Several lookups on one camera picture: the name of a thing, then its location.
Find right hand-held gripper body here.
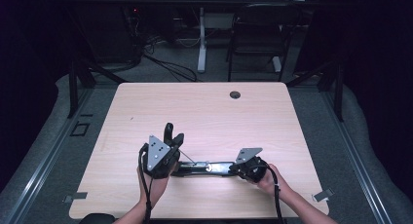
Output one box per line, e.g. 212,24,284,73
235,147,271,184

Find black metal stand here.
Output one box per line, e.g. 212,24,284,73
66,58,129,119
285,58,345,123

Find person's right hand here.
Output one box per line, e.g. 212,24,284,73
252,163,290,200

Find black folding chair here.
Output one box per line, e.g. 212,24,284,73
226,3,301,83

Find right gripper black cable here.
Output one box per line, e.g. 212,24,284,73
256,164,287,224

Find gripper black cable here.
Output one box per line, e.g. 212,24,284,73
256,164,287,224
138,143,154,224

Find black stapler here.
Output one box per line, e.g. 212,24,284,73
163,122,238,178

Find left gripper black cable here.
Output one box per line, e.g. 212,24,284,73
138,143,154,224

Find person's dark clothing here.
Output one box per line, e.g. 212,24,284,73
79,212,117,224

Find dark computer tower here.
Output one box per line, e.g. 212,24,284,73
81,3,144,64

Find metal floor rail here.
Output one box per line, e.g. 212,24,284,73
320,87,394,224
3,87,95,224

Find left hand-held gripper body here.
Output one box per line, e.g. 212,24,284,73
138,134,181,180

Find black floor cables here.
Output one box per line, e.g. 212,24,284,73
142,53,199,83

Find person's left hand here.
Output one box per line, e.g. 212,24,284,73
136,163,178,206

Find grey tape strip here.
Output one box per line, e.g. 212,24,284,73
312,187,336,204
62,191,89,205

